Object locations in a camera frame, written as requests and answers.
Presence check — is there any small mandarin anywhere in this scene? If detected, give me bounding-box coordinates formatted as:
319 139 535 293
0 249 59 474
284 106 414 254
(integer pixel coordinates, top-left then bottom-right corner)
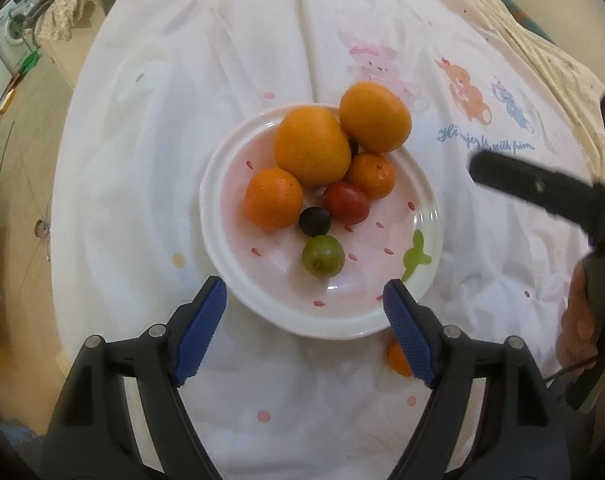
386 339 413 377
244 167 304 230
344 153 396 200

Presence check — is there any pink strawberry ceramic plate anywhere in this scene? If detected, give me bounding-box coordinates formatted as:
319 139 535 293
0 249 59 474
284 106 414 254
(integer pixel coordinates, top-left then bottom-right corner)
199 106 444 340

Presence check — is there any large orange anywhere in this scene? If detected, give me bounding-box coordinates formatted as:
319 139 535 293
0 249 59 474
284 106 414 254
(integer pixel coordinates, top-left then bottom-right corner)
339 81 412 153
273 106 351 188

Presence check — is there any green lime fruit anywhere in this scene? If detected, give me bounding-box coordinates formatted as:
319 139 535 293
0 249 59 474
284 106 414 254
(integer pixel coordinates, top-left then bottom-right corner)
301 235 345 278

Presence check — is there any person's right hand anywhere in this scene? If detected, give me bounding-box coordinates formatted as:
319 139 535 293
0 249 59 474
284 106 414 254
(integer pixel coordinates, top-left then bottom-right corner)
555 262 598 367

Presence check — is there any cream floral bed quilt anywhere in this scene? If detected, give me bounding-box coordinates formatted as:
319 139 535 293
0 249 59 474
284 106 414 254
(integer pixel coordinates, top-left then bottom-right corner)
470 0 605 181

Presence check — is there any cream bedside cabinet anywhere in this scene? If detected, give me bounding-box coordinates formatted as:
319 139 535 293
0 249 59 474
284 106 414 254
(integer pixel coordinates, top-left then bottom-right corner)
40 4 105 89

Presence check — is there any green broom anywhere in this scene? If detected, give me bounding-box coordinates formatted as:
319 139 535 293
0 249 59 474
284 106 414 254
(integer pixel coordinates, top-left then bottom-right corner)
0 46 43 137

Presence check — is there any white washing machine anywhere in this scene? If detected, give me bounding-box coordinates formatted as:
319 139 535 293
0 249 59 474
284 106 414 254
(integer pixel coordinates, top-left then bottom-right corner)
0 0 33 68

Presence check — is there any teal bed frame edge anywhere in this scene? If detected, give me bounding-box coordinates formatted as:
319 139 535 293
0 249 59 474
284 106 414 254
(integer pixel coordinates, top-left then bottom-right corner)
500 0 553 44

